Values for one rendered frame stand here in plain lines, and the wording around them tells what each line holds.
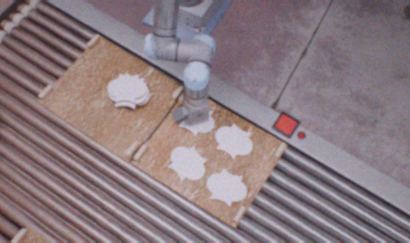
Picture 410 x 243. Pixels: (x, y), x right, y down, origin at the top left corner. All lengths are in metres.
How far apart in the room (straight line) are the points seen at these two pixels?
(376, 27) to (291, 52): 0.57
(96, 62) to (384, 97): 1.75
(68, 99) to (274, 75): 1.47
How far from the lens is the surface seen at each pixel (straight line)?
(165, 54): 1.70
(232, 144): 1.85
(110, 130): 1.90
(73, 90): 2.00
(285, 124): 1.92
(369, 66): 3.28
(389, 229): 1.88
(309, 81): 3.13
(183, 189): 1.80
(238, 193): 1.78
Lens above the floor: 2.63
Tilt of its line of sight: 63 degrees down
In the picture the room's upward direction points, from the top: 1 degrees clockwise
